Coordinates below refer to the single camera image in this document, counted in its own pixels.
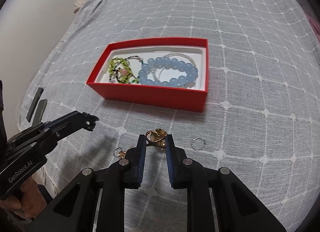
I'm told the white pearl bracelet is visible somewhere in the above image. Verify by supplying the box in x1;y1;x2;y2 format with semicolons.
150;52;198;87

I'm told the red jewelry box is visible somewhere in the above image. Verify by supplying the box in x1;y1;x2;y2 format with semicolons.
86;37;209;112

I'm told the dark rectangular bar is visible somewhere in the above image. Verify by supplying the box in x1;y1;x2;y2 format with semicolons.
32;99;48;126
26;87;43;122

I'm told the light blue beaded bracelet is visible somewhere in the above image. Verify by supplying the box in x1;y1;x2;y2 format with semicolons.
138;56;199;88

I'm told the small silver ring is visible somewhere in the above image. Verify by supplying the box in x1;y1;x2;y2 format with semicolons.
191;137;207;151

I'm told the small gold earring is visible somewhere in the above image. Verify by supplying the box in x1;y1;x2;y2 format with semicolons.
113;147;126;159

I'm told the green purple beaded bracelet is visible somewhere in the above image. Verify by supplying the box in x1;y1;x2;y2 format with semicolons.
109;55;144;85

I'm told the grey checked bedspread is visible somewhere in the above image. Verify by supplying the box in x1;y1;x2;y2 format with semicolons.
18;0;319;231

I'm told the person's left hand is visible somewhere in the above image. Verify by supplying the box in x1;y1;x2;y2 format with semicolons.
1;177;47;218

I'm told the gold flower brooch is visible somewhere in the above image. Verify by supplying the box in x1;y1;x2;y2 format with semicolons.
145;129;167;149

